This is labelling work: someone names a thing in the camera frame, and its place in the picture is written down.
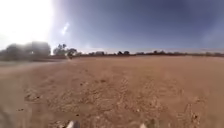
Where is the brown bare dirt ground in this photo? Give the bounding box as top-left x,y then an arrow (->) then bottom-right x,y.
0,55 -> 224,128

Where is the row of distant trees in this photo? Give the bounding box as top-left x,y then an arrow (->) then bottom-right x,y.
77,49 -> 224,58

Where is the robot's own part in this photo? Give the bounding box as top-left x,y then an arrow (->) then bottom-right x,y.
65,120 -> 80,128
139,122 -> 149,128

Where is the clump of hazy trees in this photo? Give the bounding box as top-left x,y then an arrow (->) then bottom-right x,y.
0,41 -> 78,62

